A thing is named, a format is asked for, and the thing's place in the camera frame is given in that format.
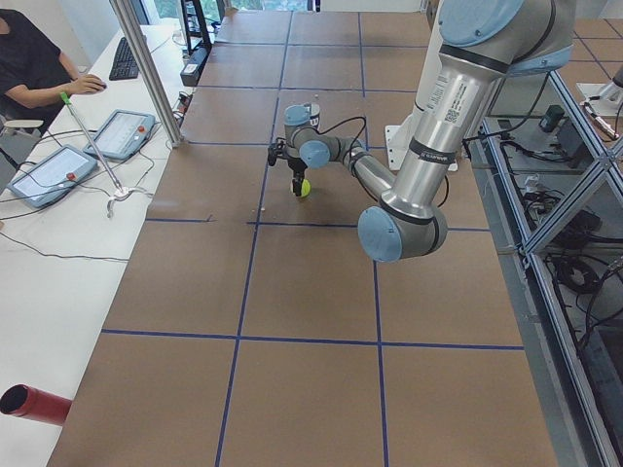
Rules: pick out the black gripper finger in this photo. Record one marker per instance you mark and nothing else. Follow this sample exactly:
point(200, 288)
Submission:
point(297, 187)

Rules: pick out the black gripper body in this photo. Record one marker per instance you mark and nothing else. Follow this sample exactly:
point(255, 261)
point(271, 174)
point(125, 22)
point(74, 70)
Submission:
point(296, 167)

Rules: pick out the yellow Roland Garros tennis ball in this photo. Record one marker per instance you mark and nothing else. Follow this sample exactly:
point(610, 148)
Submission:
point(306, 188)

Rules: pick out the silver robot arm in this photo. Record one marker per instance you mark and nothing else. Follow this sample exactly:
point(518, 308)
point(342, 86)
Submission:
point(480, 43)

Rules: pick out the clear tennis ball can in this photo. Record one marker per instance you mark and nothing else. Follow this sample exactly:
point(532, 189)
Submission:
point(312, 115)

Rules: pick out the black desktop box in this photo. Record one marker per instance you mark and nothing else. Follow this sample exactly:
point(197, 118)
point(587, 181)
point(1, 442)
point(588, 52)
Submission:
point(192, 70)

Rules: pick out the metal reacher grabber stick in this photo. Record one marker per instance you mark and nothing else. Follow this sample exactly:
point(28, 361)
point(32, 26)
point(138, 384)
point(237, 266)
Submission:
point(121, 192)

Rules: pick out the far blue teach pendant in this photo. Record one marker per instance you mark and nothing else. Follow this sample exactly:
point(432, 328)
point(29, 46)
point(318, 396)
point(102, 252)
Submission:
point(123, 134)

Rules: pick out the blue teach pendant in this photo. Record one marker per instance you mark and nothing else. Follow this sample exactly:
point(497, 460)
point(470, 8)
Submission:
point(123, 134)
point(49, 180)

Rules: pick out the black keyboard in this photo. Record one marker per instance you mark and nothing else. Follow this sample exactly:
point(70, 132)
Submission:
point(124, 65)

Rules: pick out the near blue teach pendant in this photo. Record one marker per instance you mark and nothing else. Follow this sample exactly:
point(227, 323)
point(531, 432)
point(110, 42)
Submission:
point(49, 180)

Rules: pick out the person in black shirt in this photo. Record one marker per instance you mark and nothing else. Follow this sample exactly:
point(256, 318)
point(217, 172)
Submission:
point(35, 72)

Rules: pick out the red cylinder tube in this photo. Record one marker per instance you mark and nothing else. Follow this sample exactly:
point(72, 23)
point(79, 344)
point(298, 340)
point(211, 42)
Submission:
point(35, 404)

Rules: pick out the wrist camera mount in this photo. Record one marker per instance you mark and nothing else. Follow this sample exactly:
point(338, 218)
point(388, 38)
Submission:
point(277, 150)

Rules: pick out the aluminium frame post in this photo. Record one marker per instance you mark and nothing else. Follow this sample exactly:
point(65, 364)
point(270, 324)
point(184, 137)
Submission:
point(129, 23)

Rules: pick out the aluminium side frame rack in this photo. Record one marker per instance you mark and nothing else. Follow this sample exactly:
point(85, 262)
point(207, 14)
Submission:
point(548, 157)

